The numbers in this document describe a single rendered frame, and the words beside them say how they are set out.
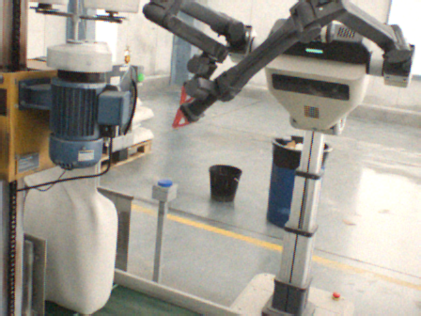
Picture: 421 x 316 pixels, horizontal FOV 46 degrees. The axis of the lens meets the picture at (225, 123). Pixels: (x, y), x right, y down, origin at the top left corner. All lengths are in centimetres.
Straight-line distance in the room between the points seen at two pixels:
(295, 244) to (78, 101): 121
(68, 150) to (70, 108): 12
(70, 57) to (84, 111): 15
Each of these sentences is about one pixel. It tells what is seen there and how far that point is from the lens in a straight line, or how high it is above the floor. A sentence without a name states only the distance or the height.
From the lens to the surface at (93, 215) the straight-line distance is 192.
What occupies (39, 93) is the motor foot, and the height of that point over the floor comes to 128.
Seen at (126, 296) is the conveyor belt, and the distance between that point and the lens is 222.
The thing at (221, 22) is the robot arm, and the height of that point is 153.
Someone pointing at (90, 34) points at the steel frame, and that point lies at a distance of 763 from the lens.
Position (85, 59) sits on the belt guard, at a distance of 139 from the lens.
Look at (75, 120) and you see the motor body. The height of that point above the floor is 122.
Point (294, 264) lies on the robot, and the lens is 228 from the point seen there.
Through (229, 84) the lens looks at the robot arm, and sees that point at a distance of 159.
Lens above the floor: 155
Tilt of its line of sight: 12 degrees down
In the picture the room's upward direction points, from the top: 6 degrees clockwise
